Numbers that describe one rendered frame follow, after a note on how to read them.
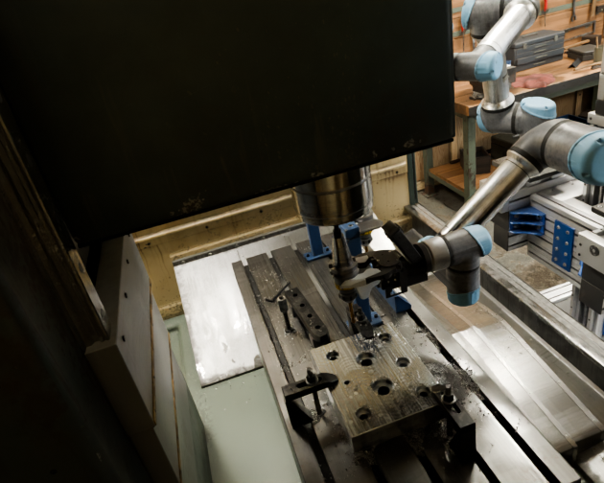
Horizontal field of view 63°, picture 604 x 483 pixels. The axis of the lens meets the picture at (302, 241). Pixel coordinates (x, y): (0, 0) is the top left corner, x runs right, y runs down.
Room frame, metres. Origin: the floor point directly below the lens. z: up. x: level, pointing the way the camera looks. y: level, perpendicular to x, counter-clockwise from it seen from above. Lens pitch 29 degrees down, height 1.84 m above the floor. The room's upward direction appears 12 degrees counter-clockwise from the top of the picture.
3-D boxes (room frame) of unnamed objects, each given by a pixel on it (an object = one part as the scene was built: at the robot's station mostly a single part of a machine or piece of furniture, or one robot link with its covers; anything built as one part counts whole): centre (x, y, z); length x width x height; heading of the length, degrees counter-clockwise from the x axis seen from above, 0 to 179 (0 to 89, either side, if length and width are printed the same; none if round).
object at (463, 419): (0.70, -0.23, 0.97); 0.13 x 0.03 x 0.15; 11
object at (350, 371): (0.84, -0.10, 0.97); 0.29 x 0.23 x 0.05; 11
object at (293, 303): (1.17, 0.03, 0.93); 0.26 x 0.05 x 0.06; 16
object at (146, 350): (0.81, 0.36, 1.16); 0.48 x 0.05 x 0.51; 11
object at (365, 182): (0.89, -0.08, 1.46); 0.16 x 0.16 x 0.12
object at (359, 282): (0.86, -0.11, 1.22); 0.09 x 0.03 x 0.06; 114
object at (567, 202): (1.46, -1.04, 0.79); 0.36 x 0.27 x 0.85; 12
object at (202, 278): (1.53, 0.04, 0.75); 0.89 x 0.70 x 0.26; 101
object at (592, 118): (1.46, -1.06, 1.24); 0.14 x 0.09 x 0.03; 12
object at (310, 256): (1.56, -0.05, 1.05); 0.10 x 0.05 x 0.30; 101
